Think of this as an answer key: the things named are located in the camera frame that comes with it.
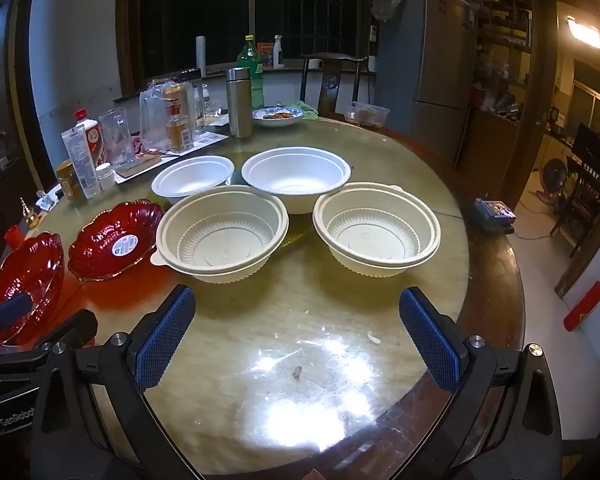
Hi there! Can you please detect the blue card box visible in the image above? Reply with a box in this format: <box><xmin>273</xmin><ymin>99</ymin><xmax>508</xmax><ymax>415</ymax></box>
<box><xmin>475</xmin><ymin>199</ymin><xmax>517</xmax><ymax>234</ymax></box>

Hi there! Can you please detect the dark wooden sideboard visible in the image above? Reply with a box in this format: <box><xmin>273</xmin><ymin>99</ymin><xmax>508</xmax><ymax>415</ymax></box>
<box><xmin>0</xmin><ymin>155</ymin><xmax>56</xmax><ymax>273</ymax></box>

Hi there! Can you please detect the red plate with sticker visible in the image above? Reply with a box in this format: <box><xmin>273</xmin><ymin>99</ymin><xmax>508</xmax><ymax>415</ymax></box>
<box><xmin>69</xmin><ymin>199</ymin><xmax>166</xmax><ymax>282</ymax></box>

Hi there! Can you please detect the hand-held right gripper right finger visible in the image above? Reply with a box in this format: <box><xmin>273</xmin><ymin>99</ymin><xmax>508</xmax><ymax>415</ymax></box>
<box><xmin>390</xmin><ymin>286</ymin><xmax>564</xmax><ymax>480</ymax></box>

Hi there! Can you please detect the dark wooden chair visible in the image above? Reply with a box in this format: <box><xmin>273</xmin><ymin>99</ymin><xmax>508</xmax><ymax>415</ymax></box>
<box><xmin>300</xmin><ymin>52</ymin><xmax>376</xmax><ymax>122</ymax></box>

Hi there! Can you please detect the printed leaflet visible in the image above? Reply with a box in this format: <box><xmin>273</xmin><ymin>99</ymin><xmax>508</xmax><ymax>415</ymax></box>
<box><xmin>192</xmin><ymin>129</ymin><xmax>231</xmax><ymax>149</ymax></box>

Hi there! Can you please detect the green plastic bottle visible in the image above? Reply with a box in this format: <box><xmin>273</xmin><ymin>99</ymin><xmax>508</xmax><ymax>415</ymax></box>
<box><xmin>236</xmin><ymin>35</ymin><xmax>265</xmax><ymax>109</ymax></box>

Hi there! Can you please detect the green cloth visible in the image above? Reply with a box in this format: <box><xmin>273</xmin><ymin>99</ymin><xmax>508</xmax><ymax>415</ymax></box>
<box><xmin>285</xmin><ymin>101</ymin><xmax>319</xmax><ymax>121</ymax></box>

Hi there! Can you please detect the grey refrigerator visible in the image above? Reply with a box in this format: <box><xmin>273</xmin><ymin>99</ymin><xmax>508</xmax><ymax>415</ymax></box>
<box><xmin>375</xmin><ymin>0</ymin><xmax>481</xmax><ymax>167</ymax></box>

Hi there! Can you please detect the thin book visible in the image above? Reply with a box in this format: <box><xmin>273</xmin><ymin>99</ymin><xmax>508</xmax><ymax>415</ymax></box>
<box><xmin>114</xmin><ymin>152</ymin><xmax>164</xmax><ymax>179</ymax></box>

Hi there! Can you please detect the red glass plate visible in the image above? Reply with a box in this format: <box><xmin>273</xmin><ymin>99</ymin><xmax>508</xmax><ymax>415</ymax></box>
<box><xmin>0</xmin><ymin>231</ymin><xmax>66</xmax><ymax>346</ymax></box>

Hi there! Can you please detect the black speaker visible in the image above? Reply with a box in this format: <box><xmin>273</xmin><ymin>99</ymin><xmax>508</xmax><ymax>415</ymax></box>
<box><xmin>572</xmin><ymin>122</ymin><xmax>600</xmax><ymax>187</ymax></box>

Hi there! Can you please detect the amber jar with gold lid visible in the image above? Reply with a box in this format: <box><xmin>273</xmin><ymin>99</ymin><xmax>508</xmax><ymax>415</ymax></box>
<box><xmin>56</xmin><ymin>160</ymin><xmax>84</xmax><ymax>202</ymax></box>

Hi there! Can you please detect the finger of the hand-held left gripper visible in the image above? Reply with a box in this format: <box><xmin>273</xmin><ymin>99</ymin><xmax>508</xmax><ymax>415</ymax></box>
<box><xmin>0</xmin><ymin>292</ymin><xmax>34</xmax><ymax>346</ymax></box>
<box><xmin>0</xmin><ymin>309</ymin><xmax>99</xmax><ymax>361</ymax></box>

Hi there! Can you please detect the dark window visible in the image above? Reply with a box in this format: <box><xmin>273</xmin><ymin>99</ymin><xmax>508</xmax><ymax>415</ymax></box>
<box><xmin>116</xmin><ymin>0</ymin><xmax>381</xmax><ymax>96</ymax></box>

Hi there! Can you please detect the clear bottle with red cap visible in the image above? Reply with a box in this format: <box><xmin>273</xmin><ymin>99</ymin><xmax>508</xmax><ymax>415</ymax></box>
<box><xmin>61</xmin><ymin>109</ymin><xmax>104</xmax><ymax>199</ymax></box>

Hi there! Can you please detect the clear glass cup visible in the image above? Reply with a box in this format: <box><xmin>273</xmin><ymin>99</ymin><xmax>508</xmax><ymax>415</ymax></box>
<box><xmin>98</xmin><ymin>107</ymin><xmax>136</xmax><ymax>167</ymax></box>

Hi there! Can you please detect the clear plastic bag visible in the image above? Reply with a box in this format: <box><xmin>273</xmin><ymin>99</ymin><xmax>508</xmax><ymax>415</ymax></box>
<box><xmin>139</xmin><ymin>80</ymin><xmax>211</xmax><ymax>154</ymax></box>

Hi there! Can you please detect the wooden shelf cabinet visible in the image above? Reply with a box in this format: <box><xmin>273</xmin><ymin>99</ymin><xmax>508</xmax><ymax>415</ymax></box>
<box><xmin>472</xmin><ymin>0</ymin><xmax>537</xmax><ymax>173</ymax></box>

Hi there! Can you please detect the steel thermos flask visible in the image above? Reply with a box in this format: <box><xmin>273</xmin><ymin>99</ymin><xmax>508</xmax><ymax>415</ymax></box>
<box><xmin>225</xmin><ymin>66</ymin><xmax>254</xmax><ymax>139</ymax></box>

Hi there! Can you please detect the plastic bag on refrigerator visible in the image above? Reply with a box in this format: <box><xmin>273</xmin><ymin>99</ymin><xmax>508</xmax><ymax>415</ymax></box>
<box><xmin>371</xmin><ymin>0</ymin><xmax>411</xmax><ymax>22</ymax></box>

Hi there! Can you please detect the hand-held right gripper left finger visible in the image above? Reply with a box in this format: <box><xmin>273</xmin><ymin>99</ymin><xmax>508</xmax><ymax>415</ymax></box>
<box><xmin>30</xmin><ymin>284</ymin><xmax>204</xmax><ymax>480</ymax></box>

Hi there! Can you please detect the red packet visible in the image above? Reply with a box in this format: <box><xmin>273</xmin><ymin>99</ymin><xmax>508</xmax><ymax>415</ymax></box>
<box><xmin>564</xmin><ymin>281</ymin><xmax>600</xmax><ymax>332</ymax></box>

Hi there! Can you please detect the small amber liquor bottle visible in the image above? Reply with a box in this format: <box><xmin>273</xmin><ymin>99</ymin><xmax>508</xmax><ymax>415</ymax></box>
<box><xmin>166</xmin><ymin>115</ymin><xmax>195</xmax><ymax>154</ymax></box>

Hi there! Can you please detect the blue white plate with food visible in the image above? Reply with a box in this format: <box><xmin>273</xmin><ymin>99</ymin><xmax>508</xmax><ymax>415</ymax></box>
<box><xmin>252</xmin><ymin>106</ymin><xmax>305</xmax><ymax>128</ymax></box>

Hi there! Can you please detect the small white foam bowl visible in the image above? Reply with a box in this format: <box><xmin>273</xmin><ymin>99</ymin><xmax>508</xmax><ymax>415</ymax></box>
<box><xmin>151</xmin><ymin>156</ymin><xmax>236</xmax><ymax>206</ymax></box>

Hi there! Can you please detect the large white foam bowl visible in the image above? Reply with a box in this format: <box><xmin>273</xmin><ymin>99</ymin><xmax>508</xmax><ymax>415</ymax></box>
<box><xmin>241</xmin><ymin>146</ymin><xmax>352</xmax><ymax>215</ymax></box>

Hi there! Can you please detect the floor fan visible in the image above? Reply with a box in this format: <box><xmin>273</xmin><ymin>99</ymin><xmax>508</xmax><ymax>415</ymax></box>
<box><xmin>539</xmin><ymin>157</ymin><xmax>569</xmax><ymax>202</ymax></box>

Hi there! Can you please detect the clear plastic food container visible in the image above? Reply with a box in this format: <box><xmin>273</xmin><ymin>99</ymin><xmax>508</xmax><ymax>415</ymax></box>
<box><xmin>343</xmin><ymin>101</ymin><xmax>390</xmax><ymax>129</ymax></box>

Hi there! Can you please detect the cream plastic bowl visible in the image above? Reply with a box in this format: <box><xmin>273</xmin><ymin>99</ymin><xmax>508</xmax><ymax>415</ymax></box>
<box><xmin>150</xmin><ymin>185</ymin><xmax>290</xmax><ymax>283</ymax></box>
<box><xmin>312</xmin><ymin>182</ymin><xmax>442</xmax><ymax>277</ymax></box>

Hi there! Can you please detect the wall lamp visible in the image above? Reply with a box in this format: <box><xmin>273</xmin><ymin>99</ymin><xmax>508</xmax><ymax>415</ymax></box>
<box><xmin>567</xmin><ymin>16</ymin><xmax>600</xmax><ymax>50</ymax></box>

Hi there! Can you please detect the gold gourd ornament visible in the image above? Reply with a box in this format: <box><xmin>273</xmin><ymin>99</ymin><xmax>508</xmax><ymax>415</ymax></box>
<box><xmin>20</xmin><ymin>199</ymin><xmax>44</xmax><ymax>231</ymax></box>

